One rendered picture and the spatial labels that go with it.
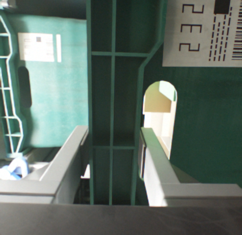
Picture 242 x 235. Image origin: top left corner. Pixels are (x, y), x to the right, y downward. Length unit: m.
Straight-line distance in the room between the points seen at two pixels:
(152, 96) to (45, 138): 0.36
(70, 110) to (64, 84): 0.07
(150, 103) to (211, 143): 0.11
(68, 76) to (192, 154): 0.36
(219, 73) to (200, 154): 0.08
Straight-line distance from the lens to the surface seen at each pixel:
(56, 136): 0.52
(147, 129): 0.15
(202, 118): 0.18
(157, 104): 0.26
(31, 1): 0.68
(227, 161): 0.22
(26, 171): 0.54
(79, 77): 0.46
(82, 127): 0.15
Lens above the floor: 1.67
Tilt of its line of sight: 1 degrees up
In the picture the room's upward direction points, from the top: 88 degrees counter-clockwise
